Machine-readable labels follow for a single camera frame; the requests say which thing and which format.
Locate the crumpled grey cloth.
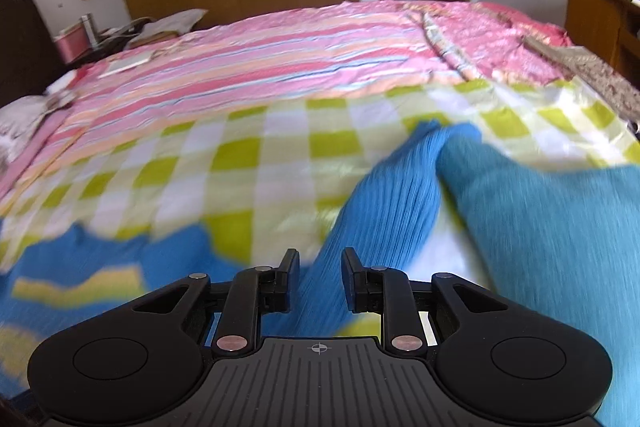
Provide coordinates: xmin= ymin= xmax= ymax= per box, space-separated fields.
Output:
xmin=0 ymin=89 xmax=77 ymax=150

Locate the green checked bed sheet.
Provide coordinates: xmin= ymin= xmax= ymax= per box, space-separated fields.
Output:
xmin=0 ymin=77 xmax=640 ymax=338

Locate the white paper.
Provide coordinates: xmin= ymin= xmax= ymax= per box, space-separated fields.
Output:
xmin=106 ymin=53 xmax=152 ymax=74

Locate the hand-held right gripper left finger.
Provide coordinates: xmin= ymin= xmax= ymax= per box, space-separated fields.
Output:
xmin=131 ymin=248 xmax=301 ymax=356

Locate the pink floral blanket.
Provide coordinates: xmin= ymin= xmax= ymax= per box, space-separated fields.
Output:
xmin=410 ymin=1 xmax=576 ymax=85

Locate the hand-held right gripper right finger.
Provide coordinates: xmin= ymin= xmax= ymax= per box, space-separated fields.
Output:
xmin=341 ymin=248 xmax=510 ymax=354

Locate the grey pillow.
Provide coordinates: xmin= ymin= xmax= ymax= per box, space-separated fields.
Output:
xmin=127 ymin=9 xmax=208 ymax=48

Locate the dark headboard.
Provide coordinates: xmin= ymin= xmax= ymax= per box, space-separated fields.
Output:
xmin=0 ymin=0 xmax=66 ymax=108

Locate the blue knit sweater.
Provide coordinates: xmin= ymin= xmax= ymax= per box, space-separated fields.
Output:
xmin=0 ymin=119 xmax=483 ymax=408

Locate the pink striped quilt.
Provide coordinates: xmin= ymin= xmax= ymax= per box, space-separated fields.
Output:
xmin=0 ymin=0 xmax=501 ymax=208

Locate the brown floral cloth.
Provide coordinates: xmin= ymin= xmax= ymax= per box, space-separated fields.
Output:
xmin=522 ymin=36 xmax=640 ymax=120

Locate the pink box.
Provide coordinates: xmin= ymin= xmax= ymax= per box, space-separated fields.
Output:
xmin=54 ymin=24 xmax=93 ymax=65

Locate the teal fuzzy garment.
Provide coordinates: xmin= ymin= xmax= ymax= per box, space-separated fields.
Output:
xmin=437 ymin=134 xmax=640 ymax=427

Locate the wooden cabinet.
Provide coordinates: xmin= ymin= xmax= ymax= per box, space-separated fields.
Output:
xmin=565 ymin=0 xmax=640 ymax=82

